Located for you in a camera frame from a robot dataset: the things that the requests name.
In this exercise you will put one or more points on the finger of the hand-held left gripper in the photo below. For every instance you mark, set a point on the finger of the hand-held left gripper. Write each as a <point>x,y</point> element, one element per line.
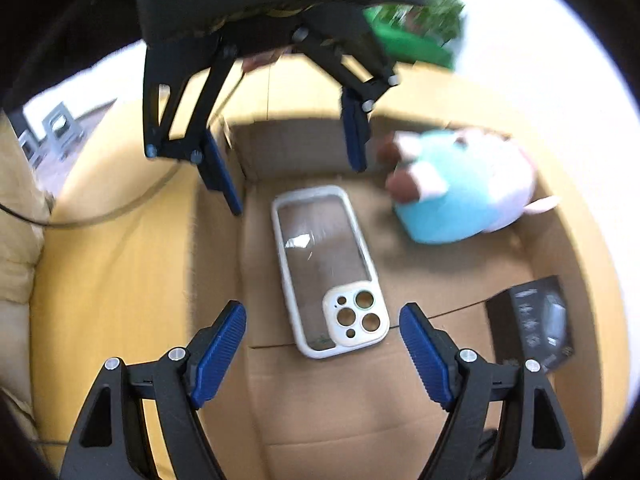
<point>356,135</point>
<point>220,175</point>

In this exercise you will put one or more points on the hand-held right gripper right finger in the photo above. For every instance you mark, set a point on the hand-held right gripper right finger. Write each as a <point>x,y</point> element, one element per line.
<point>425,355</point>

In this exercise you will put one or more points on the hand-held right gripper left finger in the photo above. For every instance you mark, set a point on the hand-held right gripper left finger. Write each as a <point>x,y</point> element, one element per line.
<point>220,355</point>

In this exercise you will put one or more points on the shallow brown cardboard box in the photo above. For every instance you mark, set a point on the shallow brown cardboard box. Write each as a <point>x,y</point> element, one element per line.
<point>350,410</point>

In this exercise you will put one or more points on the black product box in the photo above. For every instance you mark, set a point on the black product box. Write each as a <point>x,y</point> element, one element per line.
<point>530,320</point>

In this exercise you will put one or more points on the white clear phone case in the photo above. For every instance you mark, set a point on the white clear phone case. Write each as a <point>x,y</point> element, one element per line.
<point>325,260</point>

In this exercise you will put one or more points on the green cloth covered table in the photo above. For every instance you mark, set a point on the green cloth covered table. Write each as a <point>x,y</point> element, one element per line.
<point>405,45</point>

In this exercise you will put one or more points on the blue and pink plush toy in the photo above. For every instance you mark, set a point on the blue and pink plush toy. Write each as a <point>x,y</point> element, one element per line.
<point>450,210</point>

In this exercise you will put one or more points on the large potted green plant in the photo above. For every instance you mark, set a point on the large potted green plant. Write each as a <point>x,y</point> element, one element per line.
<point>440,10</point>

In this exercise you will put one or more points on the grey chair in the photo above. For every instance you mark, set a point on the grey chair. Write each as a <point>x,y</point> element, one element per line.
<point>62,125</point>
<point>31,147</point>

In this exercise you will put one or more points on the beige sofa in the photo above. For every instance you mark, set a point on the beige sofa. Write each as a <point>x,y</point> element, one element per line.
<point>20,260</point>

